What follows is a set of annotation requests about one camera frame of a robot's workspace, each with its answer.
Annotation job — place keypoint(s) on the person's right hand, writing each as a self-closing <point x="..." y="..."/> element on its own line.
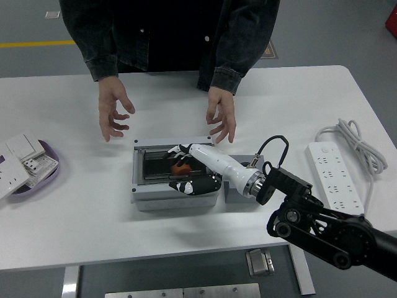
<point x="110" y="99"/>

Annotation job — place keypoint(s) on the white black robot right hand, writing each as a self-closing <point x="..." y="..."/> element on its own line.
<point x="223" y="163"/>

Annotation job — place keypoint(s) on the person's left hand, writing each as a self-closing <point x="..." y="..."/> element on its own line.
<point x="224" y="108"/>

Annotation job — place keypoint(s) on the orange cylinder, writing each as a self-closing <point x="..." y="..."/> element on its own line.
<point x="181" y="169"/>

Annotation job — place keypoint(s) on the person's right forearm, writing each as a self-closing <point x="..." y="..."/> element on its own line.
<point x="99" y="59"/>

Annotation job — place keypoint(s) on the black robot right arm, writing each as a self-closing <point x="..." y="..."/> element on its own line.
<point x="341" y="236"/>

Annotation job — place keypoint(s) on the person's left forearm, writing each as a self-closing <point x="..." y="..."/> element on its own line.
<point x="239" y="59"/>

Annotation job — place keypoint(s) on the grey cube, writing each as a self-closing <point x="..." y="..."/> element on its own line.
<point x="231" y="197"/>

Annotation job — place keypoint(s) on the white perforated socket plate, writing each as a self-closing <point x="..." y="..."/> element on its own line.
<point x="46" y="163"/>

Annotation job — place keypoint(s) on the person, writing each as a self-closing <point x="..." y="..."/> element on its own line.
<point x="170" y="31"/>

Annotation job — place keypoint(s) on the purple tray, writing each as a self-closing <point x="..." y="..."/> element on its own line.
<point x="55" y="174"/>

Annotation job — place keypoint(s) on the metal floor plate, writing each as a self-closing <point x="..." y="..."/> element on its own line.
<point x="52" y="14"/>

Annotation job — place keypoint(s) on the small white socket module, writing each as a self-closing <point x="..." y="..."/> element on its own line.
<point x="31" y="166"/>

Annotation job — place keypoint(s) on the white power strip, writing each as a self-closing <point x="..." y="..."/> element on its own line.
<point x="333" y="177"/>

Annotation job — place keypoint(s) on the large white socket panel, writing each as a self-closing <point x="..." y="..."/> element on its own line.
<point x="12" y="177"/>

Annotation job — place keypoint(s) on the white table leg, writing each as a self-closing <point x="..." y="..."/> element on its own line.
<point x="305" y="279"/>
<point x="69" y="282"/>

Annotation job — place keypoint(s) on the red object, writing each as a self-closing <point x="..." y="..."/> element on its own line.
<point x="391" y="20"/>

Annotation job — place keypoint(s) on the grey electrical enclosure box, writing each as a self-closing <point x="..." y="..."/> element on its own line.
<point x="173" y="203"/>

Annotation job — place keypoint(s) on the white switch panel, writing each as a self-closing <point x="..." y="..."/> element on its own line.
<point x="23" y="147"/>

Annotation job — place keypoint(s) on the metal bracket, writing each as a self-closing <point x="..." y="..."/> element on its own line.
<point x="259" y="264"/>

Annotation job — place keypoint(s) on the steel base plate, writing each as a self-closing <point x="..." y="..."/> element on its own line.
<point x="217" y="291"/>

